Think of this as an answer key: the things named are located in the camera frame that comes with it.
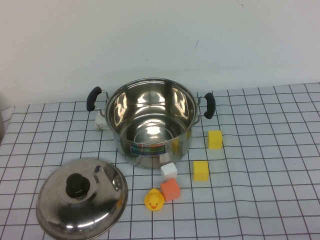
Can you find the steel lid with black knob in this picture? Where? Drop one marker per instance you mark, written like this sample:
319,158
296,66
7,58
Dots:
82,217

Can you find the white foam cube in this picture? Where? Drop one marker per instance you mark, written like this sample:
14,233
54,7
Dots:
169,171

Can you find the yellow foam cube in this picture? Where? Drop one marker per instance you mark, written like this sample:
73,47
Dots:
215,140
200,172

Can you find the white power plug adapter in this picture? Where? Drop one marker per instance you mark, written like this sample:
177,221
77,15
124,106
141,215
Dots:
100,122

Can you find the orange foam cube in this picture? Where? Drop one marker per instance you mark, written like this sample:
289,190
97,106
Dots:
170,190

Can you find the yellow rubber duck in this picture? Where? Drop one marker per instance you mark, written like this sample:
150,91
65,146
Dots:
154,200

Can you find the white black checkered tablecloth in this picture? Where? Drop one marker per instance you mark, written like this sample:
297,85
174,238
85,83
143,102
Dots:
250,175

